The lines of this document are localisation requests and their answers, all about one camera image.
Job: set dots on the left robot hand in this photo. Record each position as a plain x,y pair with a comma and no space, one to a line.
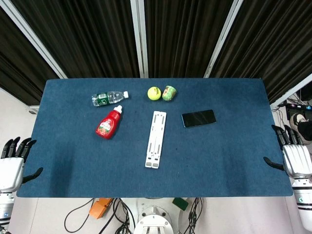
11,170

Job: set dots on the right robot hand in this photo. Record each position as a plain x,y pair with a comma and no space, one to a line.
297,161

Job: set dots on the teal smartphone with black screen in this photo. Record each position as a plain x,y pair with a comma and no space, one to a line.
198,118

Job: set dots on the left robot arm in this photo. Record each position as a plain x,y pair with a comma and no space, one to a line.
5,209

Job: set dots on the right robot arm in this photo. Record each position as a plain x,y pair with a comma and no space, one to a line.
304,202

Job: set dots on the black trouser leg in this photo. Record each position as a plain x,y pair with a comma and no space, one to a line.
306,132

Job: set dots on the white sneaker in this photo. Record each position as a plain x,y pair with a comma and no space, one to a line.
296,119

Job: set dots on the orange box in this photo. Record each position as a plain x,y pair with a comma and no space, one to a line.
100,207

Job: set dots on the black pleated curtain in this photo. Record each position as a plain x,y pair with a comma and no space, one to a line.
268,44
19,73
85,36
182,36

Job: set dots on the red ketchup squeeze bottle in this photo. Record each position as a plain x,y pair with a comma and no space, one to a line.
107,125

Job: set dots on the clear water bottle green label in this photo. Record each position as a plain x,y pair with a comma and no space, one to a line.
104,98

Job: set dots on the green block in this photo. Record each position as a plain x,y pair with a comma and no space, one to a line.
181,203

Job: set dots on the blue felt table cloth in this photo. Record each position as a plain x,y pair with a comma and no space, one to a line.
156,180

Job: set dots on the white folding laptop stand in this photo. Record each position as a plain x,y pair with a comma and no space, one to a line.
156,139

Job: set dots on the green printed paper cup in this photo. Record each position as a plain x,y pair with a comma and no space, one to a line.
169,93

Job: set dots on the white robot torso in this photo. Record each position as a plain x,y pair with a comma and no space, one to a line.
153,219

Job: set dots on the yellow tennis ball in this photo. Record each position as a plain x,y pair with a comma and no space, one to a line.
154,93

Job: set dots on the grey floor bracket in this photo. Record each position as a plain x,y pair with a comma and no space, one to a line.
33,110

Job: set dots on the white frame post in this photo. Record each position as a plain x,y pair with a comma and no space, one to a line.
223,36
31,36
292,93
139,36

